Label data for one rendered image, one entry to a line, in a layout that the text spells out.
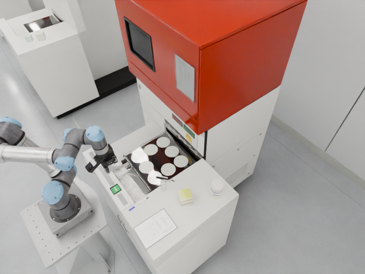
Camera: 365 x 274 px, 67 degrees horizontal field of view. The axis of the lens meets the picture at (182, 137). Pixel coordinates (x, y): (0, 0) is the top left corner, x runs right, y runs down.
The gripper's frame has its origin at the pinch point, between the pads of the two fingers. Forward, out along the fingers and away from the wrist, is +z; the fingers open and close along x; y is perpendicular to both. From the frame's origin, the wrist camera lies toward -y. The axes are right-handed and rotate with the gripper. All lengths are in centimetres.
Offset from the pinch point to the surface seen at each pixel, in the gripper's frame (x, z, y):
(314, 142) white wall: -30, 103, 207
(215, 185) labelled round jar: -40, 10, 47
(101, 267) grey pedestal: 1, 114, -35
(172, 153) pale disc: 4, 26, 48
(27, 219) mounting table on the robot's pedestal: 24, 34, -53
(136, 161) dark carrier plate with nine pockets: 14.5, 25.7, 23.6
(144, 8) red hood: 30, -66, 54
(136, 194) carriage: -6.3, 27.6, 10.3
